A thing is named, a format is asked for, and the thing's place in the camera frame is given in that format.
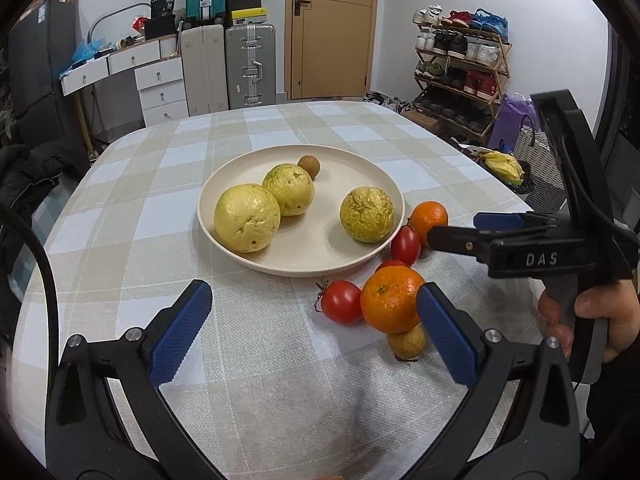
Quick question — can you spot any orange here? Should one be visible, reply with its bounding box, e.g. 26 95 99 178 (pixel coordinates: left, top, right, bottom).
408 200 449 248
360 266 425 335

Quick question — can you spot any red tomato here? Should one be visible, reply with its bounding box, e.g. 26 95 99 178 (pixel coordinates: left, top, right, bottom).
376 259 407 272
314 278 362 325
390 226 422 266

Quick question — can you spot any green-yellow guava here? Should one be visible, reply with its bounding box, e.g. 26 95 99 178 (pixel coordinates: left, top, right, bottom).
340 186 395 244

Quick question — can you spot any large pale yellow guava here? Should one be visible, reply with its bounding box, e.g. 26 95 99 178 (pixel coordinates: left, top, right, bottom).
214 183 281 254

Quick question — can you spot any right hand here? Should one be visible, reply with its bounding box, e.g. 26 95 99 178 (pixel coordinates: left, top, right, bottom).
536 274 640 365

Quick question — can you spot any woven basket bag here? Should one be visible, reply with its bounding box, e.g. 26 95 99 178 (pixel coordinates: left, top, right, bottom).
514 115 566 214

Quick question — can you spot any banana bunch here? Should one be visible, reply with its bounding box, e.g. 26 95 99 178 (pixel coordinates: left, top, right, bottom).
482 151 525 186

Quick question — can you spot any purple bag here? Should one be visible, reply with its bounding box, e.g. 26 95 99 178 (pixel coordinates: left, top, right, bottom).
487 92 540 151

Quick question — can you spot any wooden shoe rack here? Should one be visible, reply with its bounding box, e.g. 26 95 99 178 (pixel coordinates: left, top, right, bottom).
412 22 512 145

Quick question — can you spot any cream round plate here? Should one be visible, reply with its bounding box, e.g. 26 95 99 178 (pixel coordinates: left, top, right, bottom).
196 144 406 278

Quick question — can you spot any checked tablecloth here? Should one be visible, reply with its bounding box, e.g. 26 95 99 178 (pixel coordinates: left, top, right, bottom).
1 101 525 479

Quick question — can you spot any small brown longan in plate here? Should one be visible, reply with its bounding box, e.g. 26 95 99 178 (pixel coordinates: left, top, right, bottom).
297 155 321 180

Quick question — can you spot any black jacket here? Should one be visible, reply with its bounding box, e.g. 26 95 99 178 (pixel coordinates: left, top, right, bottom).
1 139 90 223

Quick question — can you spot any wooden door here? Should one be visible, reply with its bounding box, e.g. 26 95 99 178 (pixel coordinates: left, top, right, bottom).
285 0 378 100

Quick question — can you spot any silver suitcase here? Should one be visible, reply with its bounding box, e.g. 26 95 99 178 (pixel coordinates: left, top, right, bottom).
226 23 277 110

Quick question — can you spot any beige suitcase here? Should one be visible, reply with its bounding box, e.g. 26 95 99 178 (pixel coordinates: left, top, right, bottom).
180 25 229 116

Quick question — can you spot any white drawer desk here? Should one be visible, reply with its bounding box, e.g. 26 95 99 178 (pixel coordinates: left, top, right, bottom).
61 36 189 132

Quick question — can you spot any black refrigerator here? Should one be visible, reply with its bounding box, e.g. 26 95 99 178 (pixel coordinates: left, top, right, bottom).
9 0 77 116

